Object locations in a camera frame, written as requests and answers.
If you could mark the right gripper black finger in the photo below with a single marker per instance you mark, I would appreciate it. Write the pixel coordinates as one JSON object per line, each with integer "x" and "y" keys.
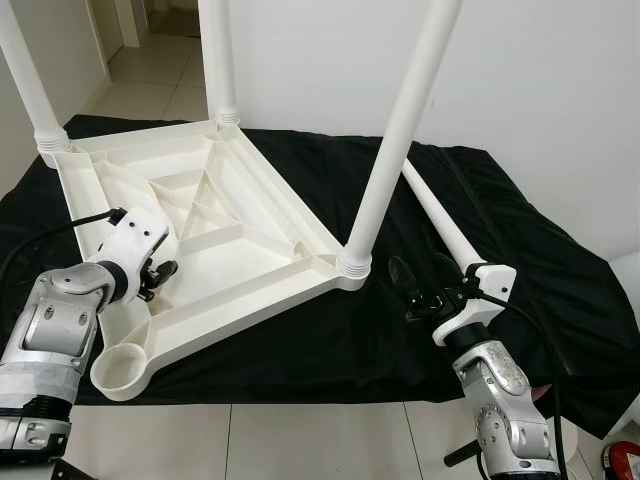
{"x": 401, "y": 272}
{"x": 446, "y": 265}

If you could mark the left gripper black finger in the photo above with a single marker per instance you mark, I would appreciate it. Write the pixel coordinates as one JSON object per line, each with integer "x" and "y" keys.
{"x": 165, "y": 269}

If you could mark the white plastic table top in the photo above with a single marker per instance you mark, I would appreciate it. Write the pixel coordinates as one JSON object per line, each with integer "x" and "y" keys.
{"x": 250, "y": 200}

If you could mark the black tablecloth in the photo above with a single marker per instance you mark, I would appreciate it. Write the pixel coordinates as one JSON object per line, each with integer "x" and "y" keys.
{"x": 520, "y": 330}

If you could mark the pink cushion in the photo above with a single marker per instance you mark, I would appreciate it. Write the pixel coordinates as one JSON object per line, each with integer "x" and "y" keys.
{"x": 540, "y": 396}

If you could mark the dark grey table leg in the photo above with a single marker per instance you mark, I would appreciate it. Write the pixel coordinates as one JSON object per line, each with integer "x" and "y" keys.
{"x": 460, "y": 455}

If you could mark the red round appliance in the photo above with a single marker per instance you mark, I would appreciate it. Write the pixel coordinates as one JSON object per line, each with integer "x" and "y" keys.
{"x": 622, "y": 462}

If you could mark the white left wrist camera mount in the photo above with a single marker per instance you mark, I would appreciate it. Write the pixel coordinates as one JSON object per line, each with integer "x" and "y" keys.
{"x": 135, "y": 240}

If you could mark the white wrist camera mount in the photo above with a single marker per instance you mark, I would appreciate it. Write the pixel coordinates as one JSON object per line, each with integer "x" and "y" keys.
{"x": 135, "y": 240}
{"x": 490, "y": 280}

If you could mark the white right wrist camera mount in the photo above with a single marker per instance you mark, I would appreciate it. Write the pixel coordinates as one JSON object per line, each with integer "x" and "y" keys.
{"x": 490, "y": 280}

